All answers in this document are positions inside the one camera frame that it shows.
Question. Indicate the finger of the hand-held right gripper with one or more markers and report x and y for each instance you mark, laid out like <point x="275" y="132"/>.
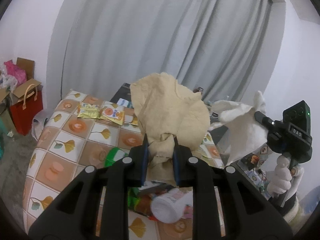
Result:
<point x="262" y="118"/>

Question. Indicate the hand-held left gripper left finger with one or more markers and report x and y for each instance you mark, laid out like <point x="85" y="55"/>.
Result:
<point x="144" y="160"/>

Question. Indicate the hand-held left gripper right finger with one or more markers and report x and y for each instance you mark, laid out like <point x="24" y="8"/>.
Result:
<point x="175" y="165"/>

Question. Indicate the white cloth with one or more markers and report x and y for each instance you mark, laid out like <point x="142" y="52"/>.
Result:
<point x="242" y="127"/>

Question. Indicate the beige cloth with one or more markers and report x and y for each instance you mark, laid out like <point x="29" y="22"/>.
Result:
<point x="170" y="110"/>

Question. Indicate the person's right hand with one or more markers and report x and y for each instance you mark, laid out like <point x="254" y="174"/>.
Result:
<point x="280" y="177"/>

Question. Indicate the green snack packet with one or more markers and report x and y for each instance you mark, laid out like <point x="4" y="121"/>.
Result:
<point x="113" y="155"/>

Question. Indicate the green and orange wrapper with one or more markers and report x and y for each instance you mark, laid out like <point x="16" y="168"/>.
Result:
<point x="136" y="200"/>

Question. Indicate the white plastic bottle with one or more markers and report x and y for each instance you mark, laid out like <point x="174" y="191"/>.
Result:
<point x="167" y="206"/>

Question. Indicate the pile of colourful wrappers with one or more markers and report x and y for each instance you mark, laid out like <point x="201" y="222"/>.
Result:
<point x="255" y="165"/>

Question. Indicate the orange snack packet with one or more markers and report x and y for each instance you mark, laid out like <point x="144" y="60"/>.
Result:
<point x="112" y="113"/>

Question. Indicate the blue and white packet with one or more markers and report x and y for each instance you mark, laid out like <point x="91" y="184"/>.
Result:
<point x="124" y="103"/>

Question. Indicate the black box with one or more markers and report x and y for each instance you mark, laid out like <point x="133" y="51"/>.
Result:
<point x="120" y="92"/>

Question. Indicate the ginkgo print tablecloth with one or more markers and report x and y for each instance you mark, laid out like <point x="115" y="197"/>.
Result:
<point x="75" y="140"/>

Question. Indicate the gold snack packet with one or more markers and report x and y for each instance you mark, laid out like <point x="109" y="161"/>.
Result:
<point x="87" y="110"/>

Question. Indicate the white plastic bag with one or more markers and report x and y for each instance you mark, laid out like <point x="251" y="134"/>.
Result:
<point x="40" y="127"/>

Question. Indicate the red gift bag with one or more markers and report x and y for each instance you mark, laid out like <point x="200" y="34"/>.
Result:
<point x="26" y="115"/>

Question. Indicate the grey curtain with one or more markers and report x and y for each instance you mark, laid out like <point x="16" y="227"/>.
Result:
<point x="150" y="30"/>

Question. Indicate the cardboard box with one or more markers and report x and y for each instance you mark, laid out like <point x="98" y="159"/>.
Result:
<point x="25" y="65"/>

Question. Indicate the pink plastic bag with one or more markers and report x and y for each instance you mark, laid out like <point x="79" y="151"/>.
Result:
<point x="15" y="71"/>

